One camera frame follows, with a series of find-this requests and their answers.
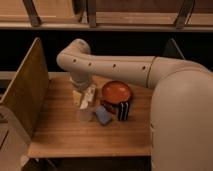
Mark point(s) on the small white bottle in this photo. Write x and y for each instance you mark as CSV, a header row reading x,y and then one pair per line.
x,y
88,97

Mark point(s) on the translucent white ceramic cup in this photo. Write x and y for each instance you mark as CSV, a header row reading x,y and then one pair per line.
x,y
84,115

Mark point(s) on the black white striped cup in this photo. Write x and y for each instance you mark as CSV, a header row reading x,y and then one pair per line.
x,y
123,111

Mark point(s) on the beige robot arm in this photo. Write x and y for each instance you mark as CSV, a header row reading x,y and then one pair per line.
x,y
181,115

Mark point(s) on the orange bowl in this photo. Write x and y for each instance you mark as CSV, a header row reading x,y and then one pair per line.
x,y
115,92

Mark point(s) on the left wooden side panel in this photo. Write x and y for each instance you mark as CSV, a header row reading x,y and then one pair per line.
x,y
22,101

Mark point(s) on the right dark side panel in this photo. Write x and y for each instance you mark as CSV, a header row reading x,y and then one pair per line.
x,y
172,50

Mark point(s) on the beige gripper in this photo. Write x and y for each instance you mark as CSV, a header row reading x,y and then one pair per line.
x,y
81,85

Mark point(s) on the wooden back shelf frame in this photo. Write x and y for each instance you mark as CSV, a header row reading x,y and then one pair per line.
x,y
109,15

